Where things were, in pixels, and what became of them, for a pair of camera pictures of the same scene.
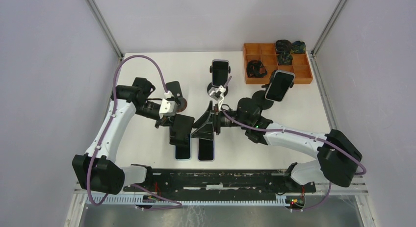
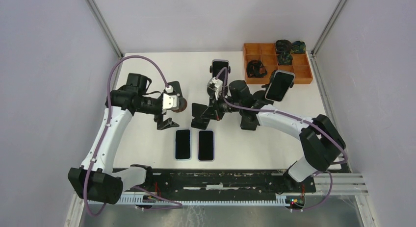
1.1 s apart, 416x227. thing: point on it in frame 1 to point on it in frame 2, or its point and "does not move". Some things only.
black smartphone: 182,152 does not move
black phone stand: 181,129 to 197,122
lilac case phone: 206,149 does not move
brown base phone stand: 175,88 does not move
